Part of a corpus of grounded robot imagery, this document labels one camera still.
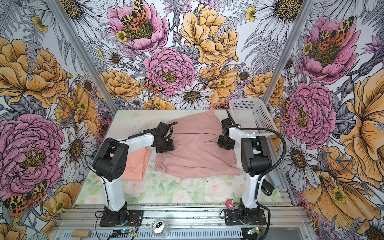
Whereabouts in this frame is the peach graphic t-shirt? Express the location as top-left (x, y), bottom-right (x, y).
top-left (120, 148), bottom-right (151, 181)

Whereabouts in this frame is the left aluminium corner post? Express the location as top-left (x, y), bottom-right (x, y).
top-left (47, 1), bottom-right (119, 115)

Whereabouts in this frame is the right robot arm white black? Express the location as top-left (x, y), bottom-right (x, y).
top-left (218, 118), bottom-right (272, 226)

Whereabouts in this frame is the right green circuit board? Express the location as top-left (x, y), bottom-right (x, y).
top-left (247, 227), bottom-right (260, 235)

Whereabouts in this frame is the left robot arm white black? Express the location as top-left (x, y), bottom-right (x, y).
top-left (91, 122), bottom-right (177, 227)

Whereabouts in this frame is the white slotted cable duct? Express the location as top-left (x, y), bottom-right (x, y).
top-left (56, 228), bottom-right (243, 240)

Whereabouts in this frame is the small red white card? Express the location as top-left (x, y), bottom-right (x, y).
top-left (226, 199), bottom-right (235, 211)

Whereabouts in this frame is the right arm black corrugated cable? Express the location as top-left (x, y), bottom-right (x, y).
top-left (225, 109), bottom-right (287, 240)

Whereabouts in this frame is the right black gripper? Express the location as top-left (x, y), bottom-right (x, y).
top-left (217, 134), bottom-right (236, 151)

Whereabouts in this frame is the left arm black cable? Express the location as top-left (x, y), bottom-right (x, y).
top-left (88, 121), bottom-right (179, 211)

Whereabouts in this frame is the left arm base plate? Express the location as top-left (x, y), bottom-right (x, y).
top-left (100, 209), bottom-right (144, 227)

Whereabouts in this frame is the aluminium corner post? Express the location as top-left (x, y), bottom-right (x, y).
top-left (262, 0), bottom-right (315, 105)
top-left (47, 1), bottom-right (119, 115)

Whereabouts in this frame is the left green circuit board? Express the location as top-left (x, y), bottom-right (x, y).
top-left (113, 229), bottom-right (135, 235)

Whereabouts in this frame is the dusty pink garment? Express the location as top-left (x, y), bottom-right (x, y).
top-left (155, 110), bottom-right (241, 178)

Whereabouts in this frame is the light blue rectangular block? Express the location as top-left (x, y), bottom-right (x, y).
top-left (265, 171), bottom-right (281, 189)

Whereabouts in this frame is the silver drink can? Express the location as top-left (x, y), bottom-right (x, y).
top-left (152, 219), bottom-right (171, 238)

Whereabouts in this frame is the wooden block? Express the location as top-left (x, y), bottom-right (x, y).
top-left (71, 230), bottom-right (92, 240)

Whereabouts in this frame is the black stapler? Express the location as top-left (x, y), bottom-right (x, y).
top-left (261, 180), bottom-right (275, 196)

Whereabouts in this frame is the green circuit board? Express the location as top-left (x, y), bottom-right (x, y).
top-left (247, 227), bottom-right (260, 235)
top-left (113, 229), bottom-right (135, 235)

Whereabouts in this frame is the aluminium frame rail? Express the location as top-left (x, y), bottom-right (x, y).
top-left (56, 204), bottom-right (310, 230)

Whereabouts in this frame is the white plastic laundry basket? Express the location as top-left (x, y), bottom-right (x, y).
top-left (229, 98), bottom-right (278, 131)

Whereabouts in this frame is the right aluminium corner post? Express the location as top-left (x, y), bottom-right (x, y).
top-left (262, 0), bottom-right (315, 105)

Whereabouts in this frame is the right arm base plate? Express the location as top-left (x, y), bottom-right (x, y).
top-left (221, 207), bottom-right (267, 226)

